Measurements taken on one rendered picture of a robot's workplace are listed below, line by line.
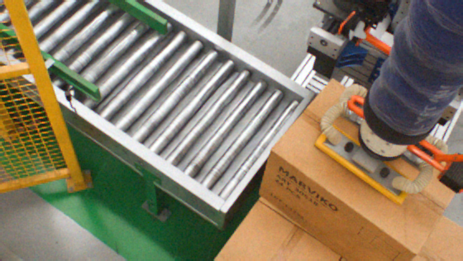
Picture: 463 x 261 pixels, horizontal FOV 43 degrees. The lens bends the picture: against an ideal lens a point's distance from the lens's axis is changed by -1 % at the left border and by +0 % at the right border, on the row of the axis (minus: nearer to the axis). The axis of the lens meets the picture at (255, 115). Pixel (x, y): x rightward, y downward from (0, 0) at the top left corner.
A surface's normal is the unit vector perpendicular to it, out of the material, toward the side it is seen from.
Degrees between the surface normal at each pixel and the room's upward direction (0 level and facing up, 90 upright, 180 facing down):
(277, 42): 0
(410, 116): 78
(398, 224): 0
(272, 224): 0
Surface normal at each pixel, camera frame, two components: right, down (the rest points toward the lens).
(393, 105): -0.62, 0.43
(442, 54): -0.42, 0.76
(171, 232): 0.11, -0.50
